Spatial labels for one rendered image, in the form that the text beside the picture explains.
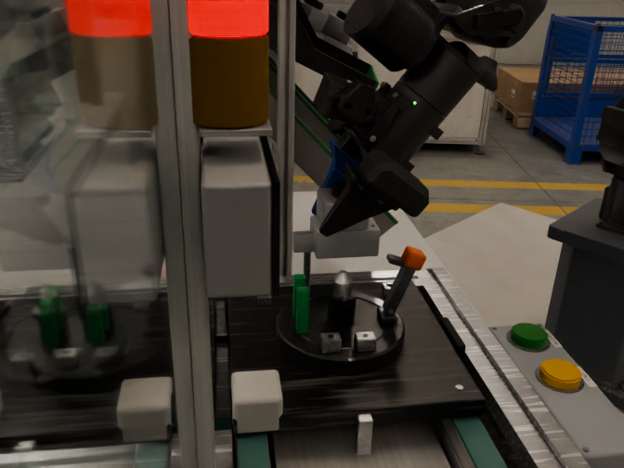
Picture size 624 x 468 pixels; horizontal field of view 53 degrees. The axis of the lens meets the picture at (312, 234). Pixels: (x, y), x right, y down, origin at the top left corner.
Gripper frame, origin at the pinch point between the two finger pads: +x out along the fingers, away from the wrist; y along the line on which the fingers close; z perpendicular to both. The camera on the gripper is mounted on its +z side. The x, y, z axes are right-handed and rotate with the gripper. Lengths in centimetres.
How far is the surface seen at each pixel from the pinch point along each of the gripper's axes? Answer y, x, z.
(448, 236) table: -48, 3, -43
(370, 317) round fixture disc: -0.4, 8.9, -12.1
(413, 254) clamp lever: 1.0, 0.2, -10.0
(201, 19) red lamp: 20.9, -7.3, 21.2
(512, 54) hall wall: -794, -163, -389
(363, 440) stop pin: 13.3, 14.7, -11.8
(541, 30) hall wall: -789, -211, -397
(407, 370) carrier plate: 6.8, 9.1, -15.0
